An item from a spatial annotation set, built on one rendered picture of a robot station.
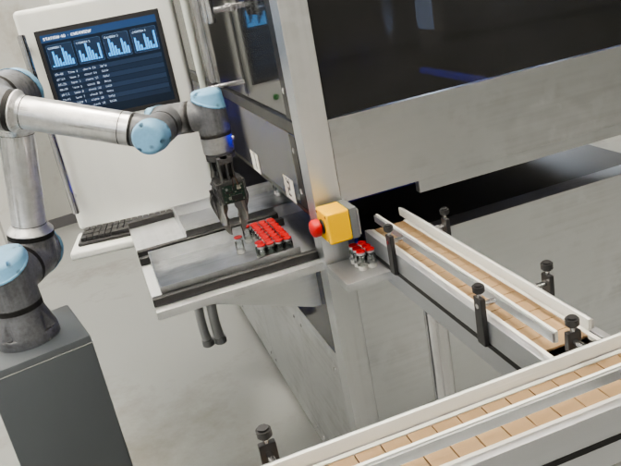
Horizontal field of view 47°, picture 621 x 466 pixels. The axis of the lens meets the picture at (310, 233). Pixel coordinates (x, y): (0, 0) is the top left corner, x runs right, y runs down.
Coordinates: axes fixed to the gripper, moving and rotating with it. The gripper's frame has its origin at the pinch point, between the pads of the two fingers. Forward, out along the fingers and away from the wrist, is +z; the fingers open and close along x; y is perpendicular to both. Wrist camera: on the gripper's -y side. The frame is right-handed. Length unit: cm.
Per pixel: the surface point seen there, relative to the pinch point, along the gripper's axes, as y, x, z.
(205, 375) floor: -99, -12, 95
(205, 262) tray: -0.4, -9.5, 7.0
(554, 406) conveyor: 99, 22, 2
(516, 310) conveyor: 80, 29, -1
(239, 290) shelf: 20.4, -5.5, 8.0
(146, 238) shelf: -32.4, -21.3, 7.2
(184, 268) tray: -0.2, -15.0, 7.0
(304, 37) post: 22, 20, -44
